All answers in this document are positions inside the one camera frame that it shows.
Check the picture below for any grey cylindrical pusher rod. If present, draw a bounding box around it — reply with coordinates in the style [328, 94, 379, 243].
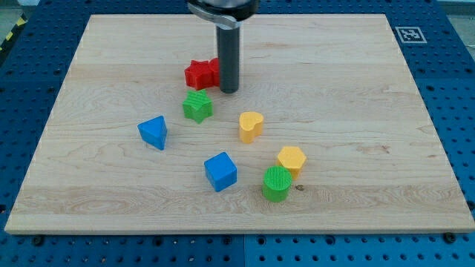
[216, 27, 240, 93]

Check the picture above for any yellow heart block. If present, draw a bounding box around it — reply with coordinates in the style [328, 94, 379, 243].
[239, 111, 264, 144]

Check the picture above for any yellow hexagon block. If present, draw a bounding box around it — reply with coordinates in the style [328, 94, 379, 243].
[276, 146, 307, 180]

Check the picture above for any red block behind rod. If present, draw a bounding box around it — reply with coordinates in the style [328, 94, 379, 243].
[209, 58, 220, 87]

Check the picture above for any red star block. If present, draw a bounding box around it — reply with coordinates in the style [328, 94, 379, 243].
[184, 60, 214, 90]

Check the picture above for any green star block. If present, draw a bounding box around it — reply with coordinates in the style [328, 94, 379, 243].
[182, 89, 213, 124]

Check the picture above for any blue triangle block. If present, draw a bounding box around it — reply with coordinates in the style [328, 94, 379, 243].
[137, 116, 168, 151]

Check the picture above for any blue cube block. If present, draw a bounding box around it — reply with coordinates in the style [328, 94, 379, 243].
[204, 152, 238, 192]

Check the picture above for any wooden board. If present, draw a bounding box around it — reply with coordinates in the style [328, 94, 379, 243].
[5, 14, 474, 235]

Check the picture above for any green cylinder block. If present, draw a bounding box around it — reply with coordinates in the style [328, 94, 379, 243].
[262, 165, 292, 202]

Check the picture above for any white fiducial marker tag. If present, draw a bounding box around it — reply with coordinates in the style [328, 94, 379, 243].
[395, 26, 427, 44]

